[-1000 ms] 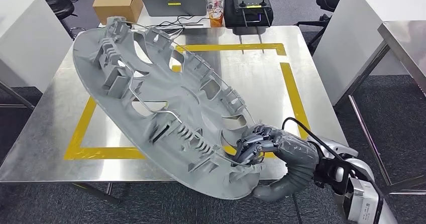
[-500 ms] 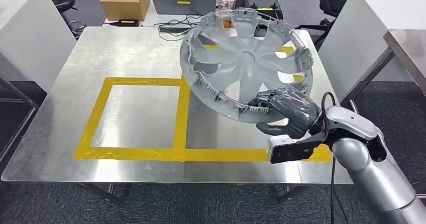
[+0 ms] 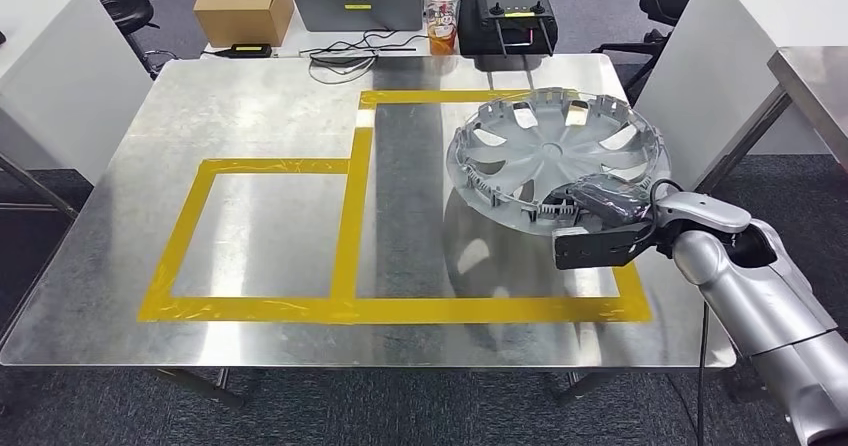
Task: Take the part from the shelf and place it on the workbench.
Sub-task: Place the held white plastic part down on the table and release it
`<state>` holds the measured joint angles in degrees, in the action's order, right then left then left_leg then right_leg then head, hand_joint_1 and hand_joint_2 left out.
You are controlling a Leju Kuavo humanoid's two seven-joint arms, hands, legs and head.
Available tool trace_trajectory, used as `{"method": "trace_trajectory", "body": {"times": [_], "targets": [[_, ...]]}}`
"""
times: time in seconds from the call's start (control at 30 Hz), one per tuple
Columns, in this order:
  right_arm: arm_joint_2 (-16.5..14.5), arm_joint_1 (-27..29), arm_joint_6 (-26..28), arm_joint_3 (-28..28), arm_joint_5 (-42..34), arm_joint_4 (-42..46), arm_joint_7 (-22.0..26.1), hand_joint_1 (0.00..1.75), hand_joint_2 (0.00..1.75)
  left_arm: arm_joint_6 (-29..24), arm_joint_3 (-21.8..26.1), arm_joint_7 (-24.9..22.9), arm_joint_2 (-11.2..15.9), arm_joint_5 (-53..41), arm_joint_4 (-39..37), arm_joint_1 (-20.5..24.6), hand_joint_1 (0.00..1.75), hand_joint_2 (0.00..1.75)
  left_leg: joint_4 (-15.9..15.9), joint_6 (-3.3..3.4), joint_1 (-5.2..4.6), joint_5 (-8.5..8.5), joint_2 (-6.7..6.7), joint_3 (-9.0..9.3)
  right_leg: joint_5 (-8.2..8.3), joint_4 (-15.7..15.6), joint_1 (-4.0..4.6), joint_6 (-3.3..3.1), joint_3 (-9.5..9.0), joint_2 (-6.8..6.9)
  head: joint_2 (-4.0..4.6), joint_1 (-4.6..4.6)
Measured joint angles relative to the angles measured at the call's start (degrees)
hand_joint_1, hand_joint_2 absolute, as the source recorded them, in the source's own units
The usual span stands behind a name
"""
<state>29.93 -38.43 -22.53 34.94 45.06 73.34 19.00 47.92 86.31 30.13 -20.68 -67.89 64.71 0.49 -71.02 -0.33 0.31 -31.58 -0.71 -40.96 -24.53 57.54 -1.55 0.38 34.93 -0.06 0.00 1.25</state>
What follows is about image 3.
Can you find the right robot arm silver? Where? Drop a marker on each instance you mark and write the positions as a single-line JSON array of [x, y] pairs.
[[748, 297]]

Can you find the plastic drink cup red straw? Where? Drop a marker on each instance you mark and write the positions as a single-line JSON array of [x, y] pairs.
[[442, 32]]

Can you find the steel workbench with double tape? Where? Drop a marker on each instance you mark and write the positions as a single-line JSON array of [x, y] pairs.
[[265, 112]]

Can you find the black remote controller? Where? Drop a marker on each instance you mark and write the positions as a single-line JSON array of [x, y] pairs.
[[484, 32]]

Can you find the black power adapter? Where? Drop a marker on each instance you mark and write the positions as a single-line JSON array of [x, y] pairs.
[[248, 51]]

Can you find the white partition panel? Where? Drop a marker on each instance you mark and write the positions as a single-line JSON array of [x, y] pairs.
[[53, 65], [742, 19]]

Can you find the grey plastic wheel cover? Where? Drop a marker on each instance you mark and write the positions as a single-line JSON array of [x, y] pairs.
[[550, 145]]

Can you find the black camera bracket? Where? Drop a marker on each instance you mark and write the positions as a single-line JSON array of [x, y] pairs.
[[596, 251]]

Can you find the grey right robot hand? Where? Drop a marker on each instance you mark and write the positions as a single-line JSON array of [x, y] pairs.
[[609, 198]]

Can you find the brown cardboard box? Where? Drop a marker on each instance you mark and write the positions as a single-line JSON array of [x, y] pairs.
[[238, 12]]

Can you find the white desk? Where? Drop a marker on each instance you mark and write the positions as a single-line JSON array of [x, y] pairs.
[[291, 42]]

